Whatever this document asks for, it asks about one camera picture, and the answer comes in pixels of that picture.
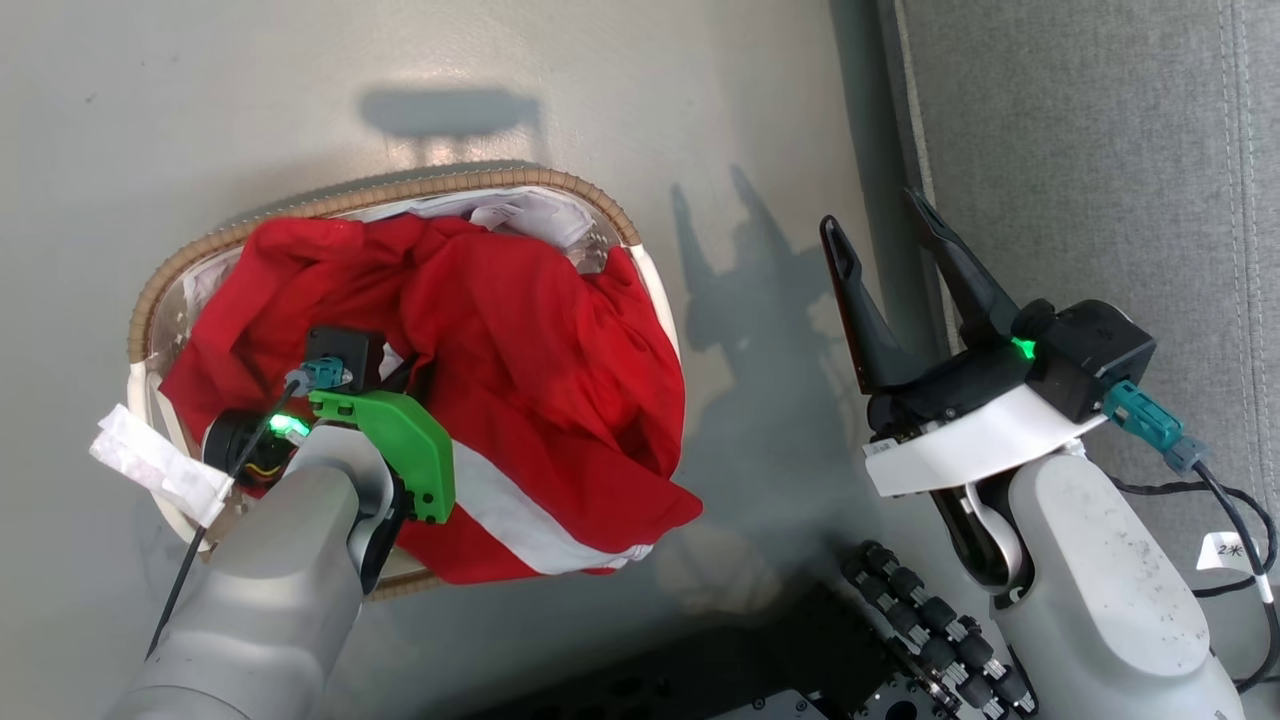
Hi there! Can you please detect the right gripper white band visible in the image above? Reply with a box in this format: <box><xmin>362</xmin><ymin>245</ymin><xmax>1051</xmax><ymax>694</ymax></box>
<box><xmin>819</xmin><ymin>187</ymin><xmax>1109</xmax><ymax>498</ymax></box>

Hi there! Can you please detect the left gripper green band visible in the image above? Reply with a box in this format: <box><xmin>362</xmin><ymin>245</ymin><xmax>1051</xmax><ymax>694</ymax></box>
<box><xmin>203</xmin><ymin>350</ymin><xmax>458</xmax><ymax>526</ymax></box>

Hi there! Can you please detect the red garment with white stripe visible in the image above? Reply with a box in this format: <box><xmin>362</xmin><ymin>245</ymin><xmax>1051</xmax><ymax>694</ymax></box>
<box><xmin>158</xmin><ymin>213</ymin><xmax>704</xmax><ymax>586</ymax></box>

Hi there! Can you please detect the woven laundry basket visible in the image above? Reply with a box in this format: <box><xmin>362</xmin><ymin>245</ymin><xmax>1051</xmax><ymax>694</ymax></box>
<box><xmin>127</xmin><ymin>166</ymin><xmax>685</xmax><ymax>603</ymax></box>

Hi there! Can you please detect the white basket liner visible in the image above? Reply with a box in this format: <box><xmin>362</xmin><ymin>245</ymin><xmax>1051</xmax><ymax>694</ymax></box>
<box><xmin>128</xmin><ymin>185</ymin><xmax>683</xmax><ymax>561</ymax></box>

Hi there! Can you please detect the grey fabric sofa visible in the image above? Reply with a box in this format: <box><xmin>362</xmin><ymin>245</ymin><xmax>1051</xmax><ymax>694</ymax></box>
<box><xmin>876</xmin><ymin>0</ymin><xmax>1280</xmax><ymax>561</ymax></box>

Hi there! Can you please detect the white paper tag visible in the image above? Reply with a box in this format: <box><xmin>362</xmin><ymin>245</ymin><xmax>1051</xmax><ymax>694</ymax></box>
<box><xmin>89</xmin><ymin>403</ymin><xmax>235</xmax><ymax>529</ymax></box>

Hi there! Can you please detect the black roller wheel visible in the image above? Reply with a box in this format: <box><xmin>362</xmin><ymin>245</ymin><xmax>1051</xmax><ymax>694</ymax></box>
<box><xmin>842</xmin><ymin>539</ymin><xmax>1037</xmax><ymax>720</ymax></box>

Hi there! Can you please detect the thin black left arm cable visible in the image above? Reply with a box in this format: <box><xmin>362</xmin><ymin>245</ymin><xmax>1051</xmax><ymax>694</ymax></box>
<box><xmin>145</xmin><ymin>357</ymin><xmax>353</xmax><ymax>661</ymax></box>

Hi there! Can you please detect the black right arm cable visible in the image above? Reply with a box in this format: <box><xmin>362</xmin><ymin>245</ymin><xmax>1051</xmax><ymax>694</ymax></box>
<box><xmin>1103</xmin><ymin>379</ymin><xmax>1280</xmax><ymax>693</ymax></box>

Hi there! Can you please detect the small white printed cable label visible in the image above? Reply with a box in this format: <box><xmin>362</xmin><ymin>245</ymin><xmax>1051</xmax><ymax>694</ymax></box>
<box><xmin>1196</xmin><ymin>531</ymin><xmax>1273</xmax><ymax>578</ymax></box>

